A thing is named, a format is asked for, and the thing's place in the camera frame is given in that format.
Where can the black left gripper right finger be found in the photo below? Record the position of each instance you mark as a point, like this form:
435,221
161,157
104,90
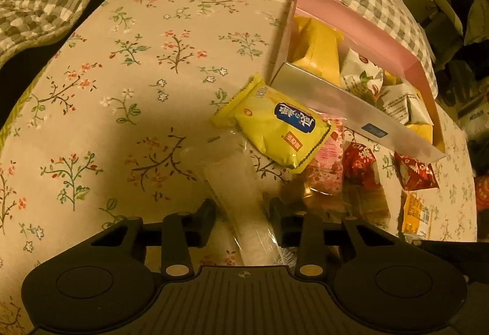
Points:
295,226

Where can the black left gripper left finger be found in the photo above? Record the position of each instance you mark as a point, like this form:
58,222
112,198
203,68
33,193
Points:
182,231

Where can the clear wafer biscuit packet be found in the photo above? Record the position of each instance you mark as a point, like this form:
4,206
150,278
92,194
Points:
354,201

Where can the pink floral snack packet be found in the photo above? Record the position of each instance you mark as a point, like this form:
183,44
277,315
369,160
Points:
324,173

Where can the red white candy packet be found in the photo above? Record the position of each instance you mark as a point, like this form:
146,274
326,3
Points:
360,167

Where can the clear white snack packet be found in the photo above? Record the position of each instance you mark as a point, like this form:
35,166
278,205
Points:
224,166

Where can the yellow snack packet blue label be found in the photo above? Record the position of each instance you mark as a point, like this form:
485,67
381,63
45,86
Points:
277,126

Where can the dark red snack packet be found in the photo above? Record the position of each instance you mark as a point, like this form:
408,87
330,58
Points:
415,175

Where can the white printed snack packet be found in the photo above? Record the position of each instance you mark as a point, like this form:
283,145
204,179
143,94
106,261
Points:
404,103

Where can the white nut snack packet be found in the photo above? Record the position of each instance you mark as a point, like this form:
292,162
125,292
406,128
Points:
361,77

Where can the dark yellow pastry packet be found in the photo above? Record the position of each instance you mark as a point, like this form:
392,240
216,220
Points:
314,48

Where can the floral tablecloth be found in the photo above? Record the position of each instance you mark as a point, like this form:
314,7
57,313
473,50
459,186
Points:
104,132

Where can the pink silver cardboard box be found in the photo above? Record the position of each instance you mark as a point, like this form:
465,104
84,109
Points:
364,118

